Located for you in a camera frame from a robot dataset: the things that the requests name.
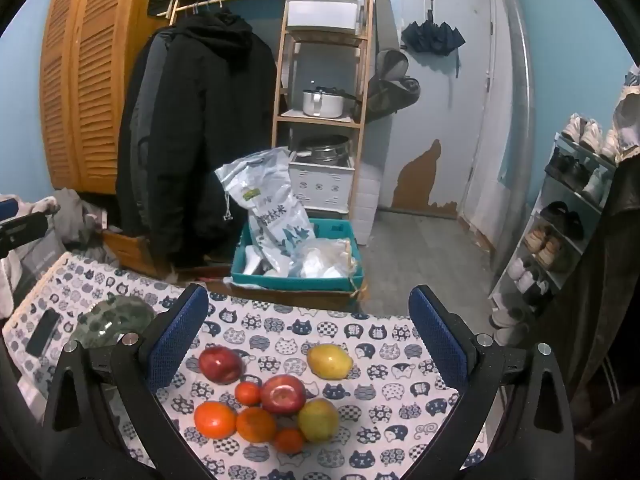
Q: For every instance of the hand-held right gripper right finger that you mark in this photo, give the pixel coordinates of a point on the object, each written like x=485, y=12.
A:
x=440, y=342

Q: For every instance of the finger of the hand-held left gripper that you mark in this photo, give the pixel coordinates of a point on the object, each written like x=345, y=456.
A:
x=7, y=208
x=22, y=232

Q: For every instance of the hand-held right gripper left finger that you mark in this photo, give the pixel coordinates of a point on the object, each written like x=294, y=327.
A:
x=177, y=332

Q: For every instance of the dark red apple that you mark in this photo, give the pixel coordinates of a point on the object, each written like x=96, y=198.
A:
x=283, y=393
x=220, y=364

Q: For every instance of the green glass bowl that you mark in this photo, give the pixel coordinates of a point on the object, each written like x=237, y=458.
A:
x=107, y=320

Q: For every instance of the small tangerine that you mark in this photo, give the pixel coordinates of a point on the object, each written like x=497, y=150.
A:
x=289, y=440
x=248, y=393

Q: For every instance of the large orange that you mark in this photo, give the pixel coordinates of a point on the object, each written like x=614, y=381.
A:
x=215, y=420
x=255, y=424

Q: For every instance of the yellow green pear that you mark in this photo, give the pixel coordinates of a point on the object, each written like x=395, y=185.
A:
x=318, y=420

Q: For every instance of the grey printed bag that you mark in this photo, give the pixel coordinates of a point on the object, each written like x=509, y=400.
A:
x=42, y=260

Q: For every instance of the dark grey clothes pile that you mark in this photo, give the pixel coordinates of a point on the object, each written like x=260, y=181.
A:
x=75, y=215

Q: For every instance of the cat print tablecloth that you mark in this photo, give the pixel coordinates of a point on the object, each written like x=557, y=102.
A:
x=380, y=410

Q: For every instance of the wooden drawer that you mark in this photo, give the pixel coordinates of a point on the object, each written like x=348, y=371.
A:
x=127, y=250

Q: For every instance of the black smartphone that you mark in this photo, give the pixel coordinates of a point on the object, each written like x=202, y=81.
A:
x=44, y=332

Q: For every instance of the teal storage box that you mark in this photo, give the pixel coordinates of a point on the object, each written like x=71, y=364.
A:
x=295, y=282

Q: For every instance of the clear plastic bag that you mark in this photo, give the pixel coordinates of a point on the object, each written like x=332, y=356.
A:
x=325, y=260

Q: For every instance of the shoe rack with shoes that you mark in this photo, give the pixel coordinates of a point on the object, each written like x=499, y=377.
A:
x=550, y=247

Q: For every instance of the wooden louvered wardrobe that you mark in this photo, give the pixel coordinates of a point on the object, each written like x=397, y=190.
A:
x=85, y=85

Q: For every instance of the white printed rice bag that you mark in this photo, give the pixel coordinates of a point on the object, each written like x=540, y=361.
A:
x=270, y=195

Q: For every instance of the dark brown jacket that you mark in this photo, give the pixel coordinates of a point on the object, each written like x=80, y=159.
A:
x=600, y=285

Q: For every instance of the grey jacket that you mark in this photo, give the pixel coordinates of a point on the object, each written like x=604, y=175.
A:
x=142, y=105

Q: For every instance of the white shoe rack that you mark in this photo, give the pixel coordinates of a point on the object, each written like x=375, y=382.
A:
x=550, y=195

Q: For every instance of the black hooded coat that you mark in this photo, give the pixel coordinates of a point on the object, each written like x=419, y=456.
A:
x=205, y=135

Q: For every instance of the steel steamer pot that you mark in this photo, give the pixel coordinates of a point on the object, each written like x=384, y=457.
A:
x=322, y=152

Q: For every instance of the white door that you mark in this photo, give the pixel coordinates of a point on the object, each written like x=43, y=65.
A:
x=450, y=110

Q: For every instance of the dark hanging bag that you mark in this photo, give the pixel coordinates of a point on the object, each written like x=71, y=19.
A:
x=392, y=90

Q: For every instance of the white enamel pot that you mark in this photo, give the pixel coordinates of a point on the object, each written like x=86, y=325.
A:
x=320, y=104

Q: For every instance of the wooden shelf rack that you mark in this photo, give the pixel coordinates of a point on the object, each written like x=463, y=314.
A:
x=362, y=85

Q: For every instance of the grey metal pipe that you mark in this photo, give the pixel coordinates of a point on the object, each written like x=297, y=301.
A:
x=520, y=85

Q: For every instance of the dark folded umbrella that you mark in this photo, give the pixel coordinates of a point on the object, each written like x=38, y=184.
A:
x=432, y=35

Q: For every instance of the white plastic storage box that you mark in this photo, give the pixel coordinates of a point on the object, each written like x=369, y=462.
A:
x=324, y=12

